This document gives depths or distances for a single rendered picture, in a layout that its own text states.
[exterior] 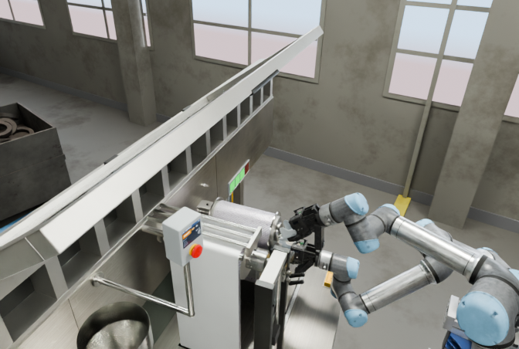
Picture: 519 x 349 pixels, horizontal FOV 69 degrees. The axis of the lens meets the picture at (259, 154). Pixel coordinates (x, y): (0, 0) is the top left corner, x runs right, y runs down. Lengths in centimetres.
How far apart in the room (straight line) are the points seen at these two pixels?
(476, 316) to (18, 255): 103
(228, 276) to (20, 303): 53
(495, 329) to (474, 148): 247
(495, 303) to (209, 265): 77
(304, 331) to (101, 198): 129
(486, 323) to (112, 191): 98
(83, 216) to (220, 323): 101
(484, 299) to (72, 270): 106
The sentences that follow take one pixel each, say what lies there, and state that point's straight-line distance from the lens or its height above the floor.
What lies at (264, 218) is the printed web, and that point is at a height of 131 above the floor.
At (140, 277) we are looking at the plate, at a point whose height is 126.
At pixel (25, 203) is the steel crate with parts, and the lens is 390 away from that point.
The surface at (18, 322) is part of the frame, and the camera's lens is 108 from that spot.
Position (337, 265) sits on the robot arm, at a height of 113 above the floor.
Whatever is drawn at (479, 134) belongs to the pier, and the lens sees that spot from 347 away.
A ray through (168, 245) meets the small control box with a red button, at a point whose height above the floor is 165.
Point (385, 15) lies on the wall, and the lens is 359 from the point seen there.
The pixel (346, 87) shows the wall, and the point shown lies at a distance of 381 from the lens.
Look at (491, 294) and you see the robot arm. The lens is 119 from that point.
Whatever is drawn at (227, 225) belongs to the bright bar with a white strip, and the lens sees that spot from 120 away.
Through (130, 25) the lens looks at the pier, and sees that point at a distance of 501.
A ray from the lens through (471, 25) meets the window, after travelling 347.
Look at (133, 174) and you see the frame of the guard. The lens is 47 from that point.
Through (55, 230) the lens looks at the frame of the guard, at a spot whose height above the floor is 198.
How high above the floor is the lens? 221
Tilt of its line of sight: 29 degrees down
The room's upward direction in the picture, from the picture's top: 1 degrees clockwise
